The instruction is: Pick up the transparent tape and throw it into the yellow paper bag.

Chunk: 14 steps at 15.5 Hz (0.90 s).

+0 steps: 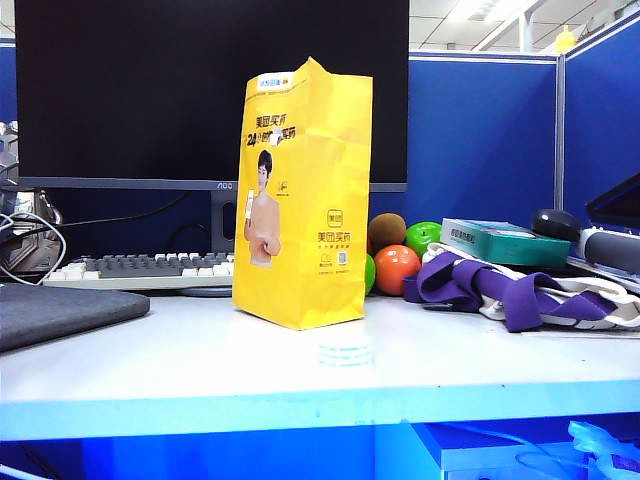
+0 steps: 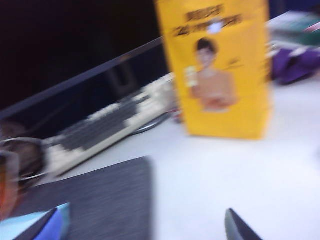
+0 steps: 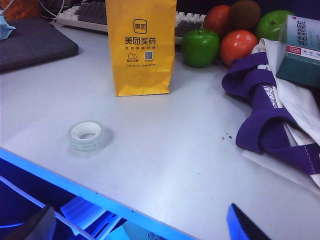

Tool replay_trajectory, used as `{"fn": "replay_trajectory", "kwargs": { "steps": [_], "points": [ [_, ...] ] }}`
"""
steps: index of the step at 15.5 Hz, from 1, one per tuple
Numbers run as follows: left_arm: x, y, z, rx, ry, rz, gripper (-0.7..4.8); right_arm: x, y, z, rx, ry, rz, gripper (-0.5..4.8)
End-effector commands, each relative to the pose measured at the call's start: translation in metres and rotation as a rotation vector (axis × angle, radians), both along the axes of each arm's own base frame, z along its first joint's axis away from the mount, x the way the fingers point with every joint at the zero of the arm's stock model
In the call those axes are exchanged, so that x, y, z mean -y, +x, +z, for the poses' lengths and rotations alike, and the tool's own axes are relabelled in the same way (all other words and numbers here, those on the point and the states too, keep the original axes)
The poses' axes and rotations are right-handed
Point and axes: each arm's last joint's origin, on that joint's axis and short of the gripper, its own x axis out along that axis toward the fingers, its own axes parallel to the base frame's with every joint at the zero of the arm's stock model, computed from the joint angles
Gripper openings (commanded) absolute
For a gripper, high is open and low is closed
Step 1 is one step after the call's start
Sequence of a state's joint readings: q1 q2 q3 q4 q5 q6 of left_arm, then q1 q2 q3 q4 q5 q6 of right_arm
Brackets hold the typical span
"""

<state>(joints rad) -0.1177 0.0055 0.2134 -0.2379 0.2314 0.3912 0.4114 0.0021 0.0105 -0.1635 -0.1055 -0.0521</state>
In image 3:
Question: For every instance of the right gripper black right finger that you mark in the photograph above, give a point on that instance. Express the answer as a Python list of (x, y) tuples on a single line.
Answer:
[(243, 225)]

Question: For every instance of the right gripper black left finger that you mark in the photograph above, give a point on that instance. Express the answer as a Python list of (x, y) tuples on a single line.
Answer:
[(37, 225)]

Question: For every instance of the transparent tape roll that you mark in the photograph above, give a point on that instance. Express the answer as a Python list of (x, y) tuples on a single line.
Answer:
[(75, 143)]

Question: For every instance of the white purple tote bag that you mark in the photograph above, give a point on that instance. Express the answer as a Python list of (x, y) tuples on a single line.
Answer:
[(295, 100)]

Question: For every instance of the yellow paper bag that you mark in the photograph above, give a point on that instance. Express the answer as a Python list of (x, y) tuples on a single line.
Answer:
[(140, 70)]

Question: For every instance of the teal white medicine box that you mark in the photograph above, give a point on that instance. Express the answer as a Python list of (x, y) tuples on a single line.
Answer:
[(300, 62)]

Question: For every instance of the dark grey soft pad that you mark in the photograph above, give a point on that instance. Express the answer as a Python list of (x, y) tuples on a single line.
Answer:
[(37, 45)]

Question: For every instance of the green apple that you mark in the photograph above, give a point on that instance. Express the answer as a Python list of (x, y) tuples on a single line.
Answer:
[(270, 27), (200, 48)]

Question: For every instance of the blue face mask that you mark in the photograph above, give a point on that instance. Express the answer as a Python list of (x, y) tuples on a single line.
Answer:
[(5, 27)]

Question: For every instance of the brown kiwi fruit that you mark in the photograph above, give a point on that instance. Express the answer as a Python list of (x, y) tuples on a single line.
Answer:
[(245, 13)]

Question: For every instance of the white grey keyboard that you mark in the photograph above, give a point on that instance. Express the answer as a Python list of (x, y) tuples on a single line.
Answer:
[(85, 15)]

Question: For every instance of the orange plush item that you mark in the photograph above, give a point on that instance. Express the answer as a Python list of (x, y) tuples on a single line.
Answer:
[(22, 8)]

